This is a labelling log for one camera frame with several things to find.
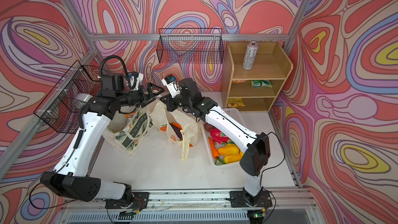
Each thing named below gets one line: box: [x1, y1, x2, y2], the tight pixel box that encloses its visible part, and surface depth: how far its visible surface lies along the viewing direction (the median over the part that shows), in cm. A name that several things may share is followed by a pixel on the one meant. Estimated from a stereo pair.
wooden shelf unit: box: [221, 41, 294, 112], surface depth 93 cm
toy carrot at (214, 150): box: [208, 136, 220, 160], surface depth 88 cm
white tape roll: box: [74, 92, 94, 104], surface depth 75 cm
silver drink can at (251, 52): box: [242, 40, 259, 70], surface depth 82 cm
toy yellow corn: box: [217, 143, 240, 156], surface depth 85 cm
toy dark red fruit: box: [203, 121, 216, 132], surface depth 95 cm
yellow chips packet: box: [226, 98, 246, 108], surface depth 110 cm
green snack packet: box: [250, 79, 273, 88], surface depth 101 cm
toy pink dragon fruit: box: [209, 128, 231, 145], surface depth 89 cm
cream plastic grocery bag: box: [150, 101, 199, 162], surface depth 77 cm
